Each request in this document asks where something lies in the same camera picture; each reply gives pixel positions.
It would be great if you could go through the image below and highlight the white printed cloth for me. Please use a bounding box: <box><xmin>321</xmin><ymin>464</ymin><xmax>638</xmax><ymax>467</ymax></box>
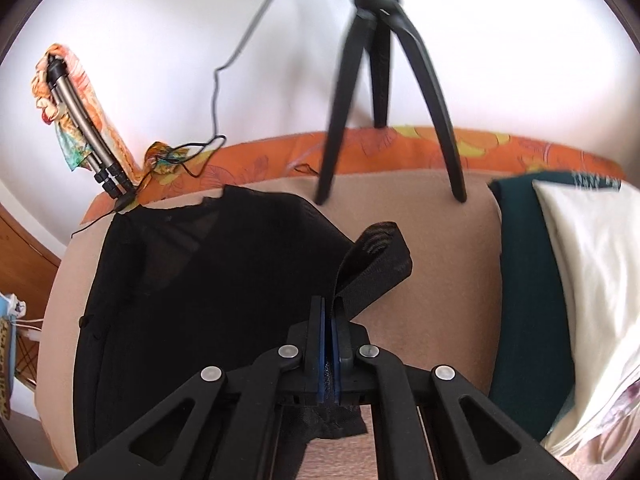
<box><xmin>595</xmin><ymin>377</ymin><xmax>640</xmax><ymax>467</ymax></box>

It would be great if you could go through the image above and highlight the small crumpled floral cloth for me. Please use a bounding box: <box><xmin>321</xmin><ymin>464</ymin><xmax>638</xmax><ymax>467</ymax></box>
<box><xmin>144</xmin><ymin>141</ymin><xmax>187</xmax><ymax>177</ymax></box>

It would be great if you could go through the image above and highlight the dark green folded cloth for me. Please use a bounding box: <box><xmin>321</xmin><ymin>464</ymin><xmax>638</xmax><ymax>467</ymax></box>
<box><xmin>487</xmin><ymin>170</ymin><xmax>626</xmax><ymax>443</ymax></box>

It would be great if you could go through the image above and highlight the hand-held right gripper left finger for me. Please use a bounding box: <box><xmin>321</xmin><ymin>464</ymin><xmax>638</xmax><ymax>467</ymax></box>
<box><xmin>62</xmin><ymin>296</ymin><xmax>332</xmax><ymax>480</ymax></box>

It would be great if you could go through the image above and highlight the black mesh garment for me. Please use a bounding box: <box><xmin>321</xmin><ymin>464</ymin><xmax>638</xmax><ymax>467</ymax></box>
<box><xmin>72</xmin><ymin>184</ymin><xmax>414</xmax><ymax>480</ymax></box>

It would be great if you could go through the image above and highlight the cream white garment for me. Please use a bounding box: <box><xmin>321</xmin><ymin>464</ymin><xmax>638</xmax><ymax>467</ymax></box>
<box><xmin>532</xmin><ymin>177</ymin><xmax>640</xmax><ymax>457</ymax></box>

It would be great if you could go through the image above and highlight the black tripod stand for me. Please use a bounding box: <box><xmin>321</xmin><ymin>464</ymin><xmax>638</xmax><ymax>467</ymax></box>
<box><xmin>314</xmin><ymin>0</ymin><xmax>468</xmax><ymax>206</ymax></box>

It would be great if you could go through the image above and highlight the wooden door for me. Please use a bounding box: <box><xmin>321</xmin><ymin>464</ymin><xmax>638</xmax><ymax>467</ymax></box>
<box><xmin>0</xmin><ymin>202</ymin><xmax>63</xmax><ymax>307</ymax></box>

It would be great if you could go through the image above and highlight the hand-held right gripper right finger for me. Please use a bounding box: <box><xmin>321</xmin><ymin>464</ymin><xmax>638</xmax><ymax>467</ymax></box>
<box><xmin>330</xmin><ymin>296</ymin><xmax>581</xmax><ymax>480</ymax></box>

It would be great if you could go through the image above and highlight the white cable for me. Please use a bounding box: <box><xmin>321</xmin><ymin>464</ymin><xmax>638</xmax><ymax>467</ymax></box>
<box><xmin>14</xmin><ymin>316</ymin><xmax>44</xmax><ymax>342</ymax></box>

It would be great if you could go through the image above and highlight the leopard print cloth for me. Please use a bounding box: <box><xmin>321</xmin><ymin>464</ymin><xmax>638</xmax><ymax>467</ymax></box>
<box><xmin>0</xmin><ymin>317</ymin><xmax>16</xmax><ymax>420</ymax></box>

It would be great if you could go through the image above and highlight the colourful floral scarf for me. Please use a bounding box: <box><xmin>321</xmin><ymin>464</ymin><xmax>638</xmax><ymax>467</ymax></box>
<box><xmin>31</xmin><ymin>45</ymin><xmax>137</xmax><ymax>182</ymax></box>

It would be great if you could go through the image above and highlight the orange floral bedsheet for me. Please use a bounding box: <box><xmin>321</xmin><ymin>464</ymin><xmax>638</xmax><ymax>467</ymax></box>
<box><xmin>80</xmin><ymin>127</ymin><xmax>627</xmax><ymax>226</ymax></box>

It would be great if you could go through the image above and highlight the black power cable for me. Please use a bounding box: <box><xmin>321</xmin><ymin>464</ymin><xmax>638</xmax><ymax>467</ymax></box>
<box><xmin>70</xmin><ymin>0</ymin><xmax>293</xmax><ymax>238</ymax></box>

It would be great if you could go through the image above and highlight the folded silver tripod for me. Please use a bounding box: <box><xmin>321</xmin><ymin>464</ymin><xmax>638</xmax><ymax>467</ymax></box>
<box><xmin>45</xmin><ymin>57</ymin><xmax>138</xmax><ymax>202</ymax></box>

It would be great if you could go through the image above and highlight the beige blanket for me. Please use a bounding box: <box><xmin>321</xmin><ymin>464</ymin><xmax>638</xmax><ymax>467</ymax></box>
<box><xmin>40</xmin><ymin>165</ymin><xmax>506</xmax><ymax>480</ymax></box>

